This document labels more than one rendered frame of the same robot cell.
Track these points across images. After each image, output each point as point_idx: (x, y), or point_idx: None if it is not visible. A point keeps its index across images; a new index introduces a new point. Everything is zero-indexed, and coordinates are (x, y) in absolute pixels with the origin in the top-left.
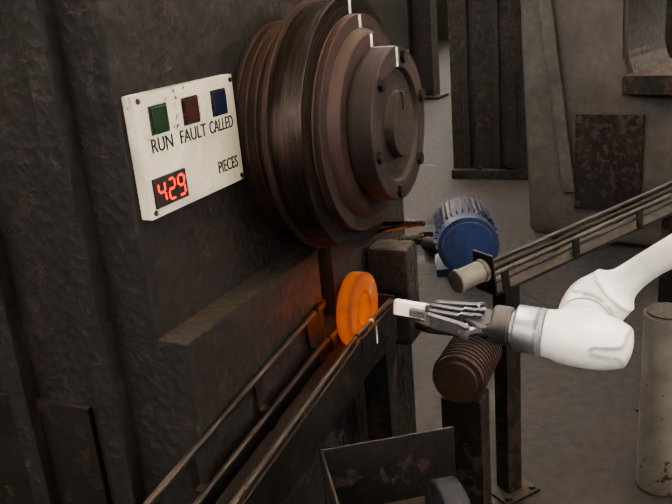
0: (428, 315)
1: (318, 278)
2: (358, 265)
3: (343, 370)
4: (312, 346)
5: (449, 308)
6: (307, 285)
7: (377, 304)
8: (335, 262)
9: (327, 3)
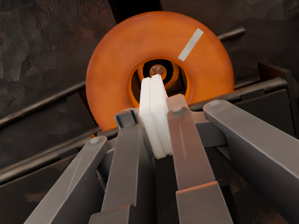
0: (83, 149)
1: (111, 28)
2: (279, 10)
3: (23, 186)
4: (86, 130)
5: (173, 152)
6: (74, 38)
7: (227, 85)
8: (175, 2)
9: None
